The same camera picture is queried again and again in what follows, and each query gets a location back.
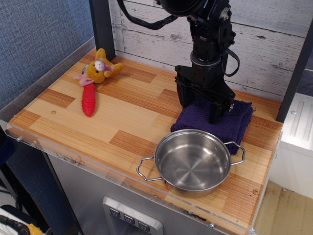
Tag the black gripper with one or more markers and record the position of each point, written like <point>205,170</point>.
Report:
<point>208,82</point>

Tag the dark blue cloth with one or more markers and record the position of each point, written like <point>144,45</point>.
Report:
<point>230,127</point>

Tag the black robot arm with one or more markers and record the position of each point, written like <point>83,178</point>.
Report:
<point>212,35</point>

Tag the brown plush toy animal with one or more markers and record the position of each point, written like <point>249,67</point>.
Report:
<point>98,70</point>

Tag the white ribbed counter unit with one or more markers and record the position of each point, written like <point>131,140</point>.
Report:
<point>292,166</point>

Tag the clear acrylic front guard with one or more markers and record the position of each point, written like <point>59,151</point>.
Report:
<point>121,150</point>

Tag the silver dispenser button panel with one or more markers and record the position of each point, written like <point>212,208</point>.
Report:
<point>125,220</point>

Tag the stainless toy fridge cabinet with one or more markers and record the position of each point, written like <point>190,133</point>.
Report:
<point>85,191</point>

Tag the yellow object bottom left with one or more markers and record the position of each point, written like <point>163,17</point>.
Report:
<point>33,230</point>

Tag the steel pan with handles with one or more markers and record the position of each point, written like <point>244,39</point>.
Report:
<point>193,163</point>

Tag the dark right frame post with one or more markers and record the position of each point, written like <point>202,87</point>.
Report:
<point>296,76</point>

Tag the dark frame post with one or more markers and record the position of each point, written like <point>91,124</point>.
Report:
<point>102,26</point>
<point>296,76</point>

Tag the red ribbed handle spoon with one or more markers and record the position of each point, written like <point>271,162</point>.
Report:
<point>88,99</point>

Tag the dark left frame post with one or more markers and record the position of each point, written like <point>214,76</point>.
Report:
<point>102,26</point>

